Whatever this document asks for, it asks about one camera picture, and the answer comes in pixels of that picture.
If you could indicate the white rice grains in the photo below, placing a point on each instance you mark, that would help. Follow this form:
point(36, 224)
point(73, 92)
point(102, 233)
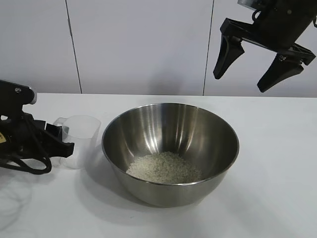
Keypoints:
point(163, 168)

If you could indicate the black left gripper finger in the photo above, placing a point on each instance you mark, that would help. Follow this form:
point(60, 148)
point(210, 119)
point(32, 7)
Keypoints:
point(40, 124)
point(53, 135)

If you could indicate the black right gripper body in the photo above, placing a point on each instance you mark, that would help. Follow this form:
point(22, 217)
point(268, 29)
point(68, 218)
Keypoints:
point(277, 24)

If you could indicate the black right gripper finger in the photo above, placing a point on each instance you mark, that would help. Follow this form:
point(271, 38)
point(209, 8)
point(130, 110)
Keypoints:
point(227, 55)
point(280, 73)

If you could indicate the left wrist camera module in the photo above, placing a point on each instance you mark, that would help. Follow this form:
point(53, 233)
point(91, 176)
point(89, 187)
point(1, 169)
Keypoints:
point(15, 93)

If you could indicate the stainless steel mixing bowl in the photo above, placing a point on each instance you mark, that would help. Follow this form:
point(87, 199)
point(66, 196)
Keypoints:
point(171, 196)

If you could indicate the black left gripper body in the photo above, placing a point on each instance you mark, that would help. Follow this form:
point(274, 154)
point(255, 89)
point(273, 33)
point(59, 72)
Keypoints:
point(24, 143)

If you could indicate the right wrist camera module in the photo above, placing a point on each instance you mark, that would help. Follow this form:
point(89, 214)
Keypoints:
point(245, 2)

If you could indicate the clear plastic measuring cup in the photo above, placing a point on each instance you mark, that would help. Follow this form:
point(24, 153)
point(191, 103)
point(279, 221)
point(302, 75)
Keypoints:
point(81, 138)

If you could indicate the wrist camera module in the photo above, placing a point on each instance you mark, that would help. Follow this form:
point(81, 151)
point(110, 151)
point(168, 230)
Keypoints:
point(15, 93)
point(245, 2)

